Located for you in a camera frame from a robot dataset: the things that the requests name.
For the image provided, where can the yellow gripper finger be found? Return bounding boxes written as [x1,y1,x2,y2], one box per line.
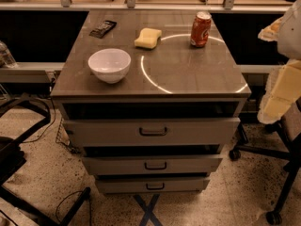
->
[258,17,282,41]
[257,60,301,124]

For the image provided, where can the red coke can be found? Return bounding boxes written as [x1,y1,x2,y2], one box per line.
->
[190,11,212,47]

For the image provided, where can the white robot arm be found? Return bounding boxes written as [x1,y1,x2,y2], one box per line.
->
[257,0,301,124]

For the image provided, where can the white bowl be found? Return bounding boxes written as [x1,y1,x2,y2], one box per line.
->
[87,48,132,84]

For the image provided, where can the black office chair right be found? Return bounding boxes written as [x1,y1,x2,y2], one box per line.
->
[229,98,301,225]

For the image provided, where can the top drawer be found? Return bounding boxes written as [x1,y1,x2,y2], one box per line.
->
[64,118,240,147]

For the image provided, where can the drawer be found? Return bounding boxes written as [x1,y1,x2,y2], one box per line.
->
[64,118,240,147]
[83,154,222,175]
[96,177,210,194]

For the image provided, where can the yellow sponge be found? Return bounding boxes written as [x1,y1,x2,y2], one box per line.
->
[135,28,162,49]

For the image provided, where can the grey drawer cabinet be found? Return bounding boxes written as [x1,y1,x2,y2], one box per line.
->
[52,10,250,184]

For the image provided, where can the middle drawer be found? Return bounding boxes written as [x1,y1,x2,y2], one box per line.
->
[83,154,222,175]

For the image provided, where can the bottom drawer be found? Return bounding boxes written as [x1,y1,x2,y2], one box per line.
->
[96,177,210,194]

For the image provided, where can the black snack packet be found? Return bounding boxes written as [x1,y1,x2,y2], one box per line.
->
[89,20,117,39]

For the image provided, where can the clear plastic bottle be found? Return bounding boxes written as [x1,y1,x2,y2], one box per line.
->
[0,41,18,68]

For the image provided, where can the black chair left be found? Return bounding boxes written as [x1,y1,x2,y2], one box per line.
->
[0,93,90,226]

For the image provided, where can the black floor cable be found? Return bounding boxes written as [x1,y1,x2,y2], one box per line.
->
[55,190,92,226]

